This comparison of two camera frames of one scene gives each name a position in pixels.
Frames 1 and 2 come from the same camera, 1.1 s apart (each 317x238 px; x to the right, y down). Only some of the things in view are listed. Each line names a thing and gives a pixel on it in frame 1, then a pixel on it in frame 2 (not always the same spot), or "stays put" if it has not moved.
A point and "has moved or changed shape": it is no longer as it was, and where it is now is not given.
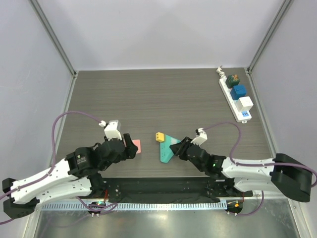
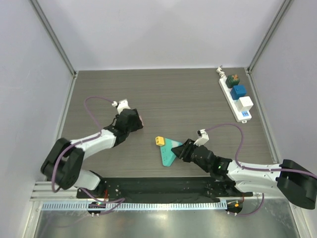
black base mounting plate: x=161 y=190 stays put
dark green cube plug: x=232 y=81 stays put
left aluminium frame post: x=54 y=37 stays put
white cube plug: x=244 y=103 stays put
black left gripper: x=130 y=152 -> x=137 y=123
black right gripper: x=184 y=148 stays put
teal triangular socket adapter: x=166 y=153 has moved or changed shape
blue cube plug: x=237 y=91 stays put
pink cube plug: x=137 y=143 -> x=141 y=120
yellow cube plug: x=160 y=137 has moved or changed shape
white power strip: x=239 y=116 stays put
